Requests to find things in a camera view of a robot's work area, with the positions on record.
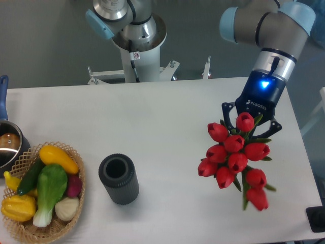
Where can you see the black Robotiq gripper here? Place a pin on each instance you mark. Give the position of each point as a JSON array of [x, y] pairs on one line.
[[260, 95]]

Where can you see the red tulip bouquet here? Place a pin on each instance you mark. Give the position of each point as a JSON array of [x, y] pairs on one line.
[[227, 160]]

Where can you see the dark grey ribbed vase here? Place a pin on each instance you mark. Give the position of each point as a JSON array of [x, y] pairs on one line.
[[118, 175]]

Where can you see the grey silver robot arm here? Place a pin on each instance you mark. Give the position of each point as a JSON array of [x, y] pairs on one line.
[[279, 28]]

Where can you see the black device at table edge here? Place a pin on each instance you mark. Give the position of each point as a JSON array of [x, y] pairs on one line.
[[316, 218]]

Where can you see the blue plastic bag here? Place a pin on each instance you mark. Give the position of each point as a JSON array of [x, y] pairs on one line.
[[317, 32]]

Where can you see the purple red radish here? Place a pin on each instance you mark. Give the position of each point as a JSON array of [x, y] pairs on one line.
[[74, 186]]

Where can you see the yellow squash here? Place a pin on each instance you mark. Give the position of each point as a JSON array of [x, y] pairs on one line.
[[50, 154]]

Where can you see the white garlic bulb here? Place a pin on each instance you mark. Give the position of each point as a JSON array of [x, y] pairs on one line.
[[67, 208]]

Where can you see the green bok choy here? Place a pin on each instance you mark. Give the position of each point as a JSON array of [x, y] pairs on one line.
[[52, 183]]

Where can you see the woven wicker basket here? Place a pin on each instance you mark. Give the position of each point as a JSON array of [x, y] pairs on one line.
[[26, 232]]

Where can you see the dark green cucumber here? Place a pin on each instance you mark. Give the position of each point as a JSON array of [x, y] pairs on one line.
[[30, 179]]

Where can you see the small yellow gourd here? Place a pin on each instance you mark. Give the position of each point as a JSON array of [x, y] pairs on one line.
[[13, 183]]

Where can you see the yellow bell pepper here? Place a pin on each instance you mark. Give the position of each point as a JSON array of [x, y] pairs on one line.
[[19, 208]]

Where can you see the white metal frame right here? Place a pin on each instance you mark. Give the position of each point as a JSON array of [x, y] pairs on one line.
[[314, 116]]

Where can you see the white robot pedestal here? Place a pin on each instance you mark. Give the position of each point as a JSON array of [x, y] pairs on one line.
[[139, 47]]

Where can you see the blue handled saucepan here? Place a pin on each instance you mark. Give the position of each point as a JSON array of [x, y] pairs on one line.
[[13, 142]]

